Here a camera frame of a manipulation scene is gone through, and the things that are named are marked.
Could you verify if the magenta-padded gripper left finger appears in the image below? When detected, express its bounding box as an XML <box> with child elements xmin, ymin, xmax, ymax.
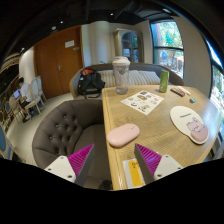
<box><xmin>44</xmin><ymin>143</ymin><xmax>96</xmax><ymax>187</ymax></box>

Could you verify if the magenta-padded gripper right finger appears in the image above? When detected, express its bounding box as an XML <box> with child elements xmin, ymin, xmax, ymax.
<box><xmin>133</xmin><ymin>143</ymin><xmax>184</xmax><ymax>185</ymax></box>

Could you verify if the pink computer mouse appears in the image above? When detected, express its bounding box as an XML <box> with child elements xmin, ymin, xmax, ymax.
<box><xmin>106</xmin><ymin>123</ymin><xmax>141</xmax><ymax>149</ymax></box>

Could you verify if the white round mouse pad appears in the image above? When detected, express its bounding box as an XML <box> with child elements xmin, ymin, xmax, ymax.
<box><xmin>169</xmin><ymin>105</ymin><xmax>210</xmax><ymax>146</ymax></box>

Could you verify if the yellow code table sticker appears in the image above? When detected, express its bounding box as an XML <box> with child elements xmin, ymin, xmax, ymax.
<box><xmin>122</xmin><ymin>158</ymin><xmax>147</xmax><ymax>189</ymax></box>

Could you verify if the grey tufted armchair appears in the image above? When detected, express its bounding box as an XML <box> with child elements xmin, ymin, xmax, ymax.
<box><xmin>31</xmin><ymin>98</ymin><xmax>113</xmax><ymax>191</ymax></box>

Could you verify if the white sticker sheet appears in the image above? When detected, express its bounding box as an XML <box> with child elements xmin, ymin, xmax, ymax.
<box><xmin>120</xmin><ymin>89</ymin><xmax>165</xmax><ymax>116</ymax></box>

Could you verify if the black and orange flat case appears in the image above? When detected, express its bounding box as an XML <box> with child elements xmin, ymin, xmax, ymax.
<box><xmin>169</xmin><ymin>87</ymin><xmax>186</xmax><ymax>98</ymax></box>

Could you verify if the black backpack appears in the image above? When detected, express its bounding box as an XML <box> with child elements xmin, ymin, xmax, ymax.
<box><xmin>77</xmin><ymin>67</ymin><xmax>106</xmax><ymax>100</ymax></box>

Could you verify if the small white tube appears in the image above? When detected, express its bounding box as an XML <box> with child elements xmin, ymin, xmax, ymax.
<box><xmin>178</xmin><ymin>85</ymin><xmax>192</xmax><ymax>97</ymax></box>

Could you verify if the blue chair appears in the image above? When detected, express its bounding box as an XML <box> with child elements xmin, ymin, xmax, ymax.
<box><xmin>0</xmin><ymin>124</ymin><xmax>14</xmax><ymax>161</ymax></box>

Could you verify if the green drink can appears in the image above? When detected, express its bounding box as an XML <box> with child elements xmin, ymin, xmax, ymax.
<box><xmin>158</xmin><ymin>69</ymin><xmax>170</xmax><ymax>94</ymax></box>

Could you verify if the white chair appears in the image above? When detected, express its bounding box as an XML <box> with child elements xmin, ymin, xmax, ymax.
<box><xmin>24</xmin><ymin>75</ymin><xmax>48</xmax><ymax>116</ymax></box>

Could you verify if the striped cushion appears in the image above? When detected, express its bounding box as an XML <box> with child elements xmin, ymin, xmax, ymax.
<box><xmin>141</xmin><ymin>70</ymin><xmax>162</xmax><ymax>86</ymax></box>
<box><xmin>98</xmin><ymin>69</ymin><xmax>116</xmax><ymax>88</ymax></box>
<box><xmin>128</xmin><ymin>69</ymin><xmax>148</xmax><ymax>87</ymax></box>

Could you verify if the grey curved sofa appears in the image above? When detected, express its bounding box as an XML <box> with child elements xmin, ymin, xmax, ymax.
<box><xmin>68</xmin><ymin>62</ymin><xmax>185</xmax><ymax>100</ymax></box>

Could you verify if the person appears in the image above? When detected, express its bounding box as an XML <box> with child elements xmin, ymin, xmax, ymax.
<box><xmin>17</xmin><ymin>77</ymin><xmax>34</xmax><ymax>118</ymax></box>

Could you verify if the clear shaker bottle white lid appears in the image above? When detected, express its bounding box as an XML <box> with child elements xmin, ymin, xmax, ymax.
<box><xmin>111</xmin><ymin>55</ymin><xmax>131</xmax><ymax>95</ymax></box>

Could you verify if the laptop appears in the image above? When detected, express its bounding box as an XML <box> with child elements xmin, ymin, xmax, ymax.
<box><xmin>12</xmin><ymin>88</ymin><xmax>22</xmax><ymax>100</ymax></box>

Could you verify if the brown wooden door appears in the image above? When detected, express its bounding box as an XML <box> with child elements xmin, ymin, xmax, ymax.
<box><xmin>33</xmin><ymin>25</ymin><xmax>84</xmax><ymax>100</ymax></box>

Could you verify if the large curved window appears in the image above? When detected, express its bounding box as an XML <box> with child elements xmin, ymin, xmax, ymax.
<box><xmin>206</xmin><ymin>39</ymin><xmax>224</xmax><ymax>111</ymax></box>

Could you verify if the black framed window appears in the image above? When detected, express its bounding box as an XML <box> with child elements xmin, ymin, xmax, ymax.
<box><xmin>149</xmin><ymin>19</ymin><xmax>185</xmax><ymax>79</ymax></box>

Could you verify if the glass door cabinet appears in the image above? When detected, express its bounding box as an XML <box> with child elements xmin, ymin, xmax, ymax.
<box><xmin>113</xmin><ymin>28</ymin><xmax>144</xmax><ymax>64</ymax></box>

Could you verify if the white door sign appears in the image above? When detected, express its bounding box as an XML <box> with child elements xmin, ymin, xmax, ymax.
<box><xmin>64</xmin><ymin>39</ymin><xmax>76</xmax><ymax>49</ymax></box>

